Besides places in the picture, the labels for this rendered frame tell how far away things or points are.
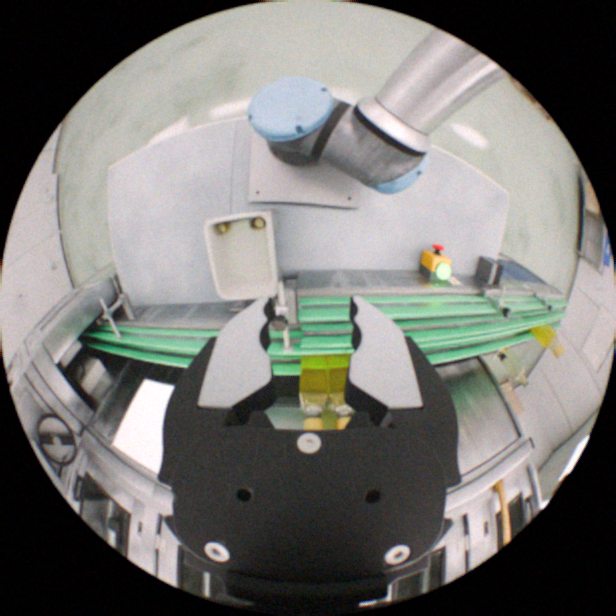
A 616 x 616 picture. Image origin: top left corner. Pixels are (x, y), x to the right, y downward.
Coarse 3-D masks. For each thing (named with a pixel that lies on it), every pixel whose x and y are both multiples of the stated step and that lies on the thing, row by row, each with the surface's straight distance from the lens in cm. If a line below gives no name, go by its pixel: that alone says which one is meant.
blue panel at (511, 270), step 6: (504, 264) 154; (510, 264) 169; (516, 264) 186; (504, 270) 132; (510, 270) 143; (516, 270) 155; (522, 270) 171; (504, 276) 116; (510, 276) 124; (516, 276) 134; (522, 276) 145; (528, 276) 160; (534, 282) 151; (540, 282) 168
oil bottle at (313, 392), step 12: (312, 360) 45; (324, 360) 46; (312, 372) 43; (324, 372) 43; (300, 384) 41; (312, 384) 41; (324, 384) 41; (300, 396) 40; (312, 396) 39; (324, 396) 40; (324, 408) 41
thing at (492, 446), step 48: (96, 384) 116; (288, 384) 65; (480, 384) 85; (96, 432) 96; (480, 432) 73; (96, 480) 93; (144, 480) 67; (480, 480) 65; (528, 480) 88; (96, 528) 97; (144, 528) 71; (480, 528) 69; (192, 576) 69; (432, 576) 68
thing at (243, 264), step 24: (240, 216) 48; (264, 216) 46; (216, 240) 55; (240, 240) 56; (264, 240) 55; (216, 264) 54; (240, 264) 58; (264, 264) 57; (216, 288) 56; (240, 288) 58; (264, 288) 55
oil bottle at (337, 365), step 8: (328, 360) 46; (336, 360) 46; (344, 360) 46; (328, 368) 44; (336, 368) 44; (344, 368) 44; (328, 376) 43; (336, 376) 43; (344, 376) 43; (328, 384) 42; (336, 384) 41; (344, 384) 42; (328, 392) 43; (336, 392) 40; (328, 400) 43; (336, 400) 40; (336, 408) 41
